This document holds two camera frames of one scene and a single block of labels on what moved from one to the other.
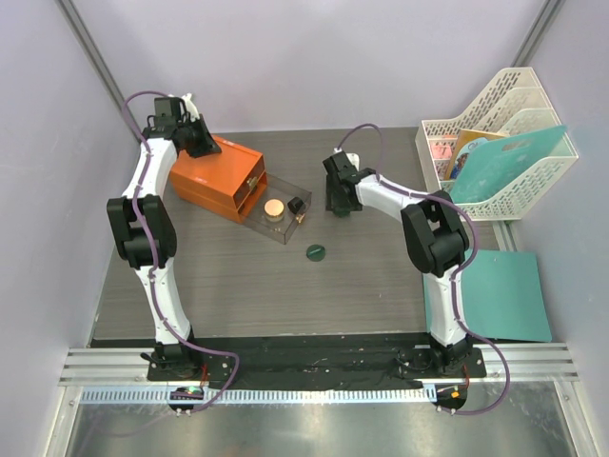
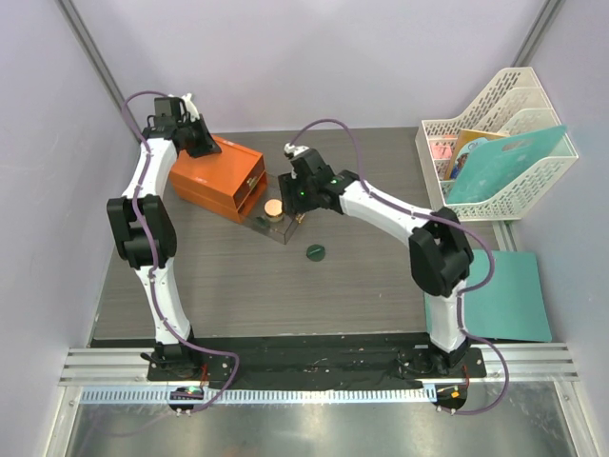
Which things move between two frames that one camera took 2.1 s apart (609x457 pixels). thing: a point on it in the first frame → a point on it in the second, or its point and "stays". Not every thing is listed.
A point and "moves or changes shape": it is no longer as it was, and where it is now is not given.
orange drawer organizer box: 223,183 stays
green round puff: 342,211 moves or changes shape
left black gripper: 205,141 stays
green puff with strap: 315,252 stays
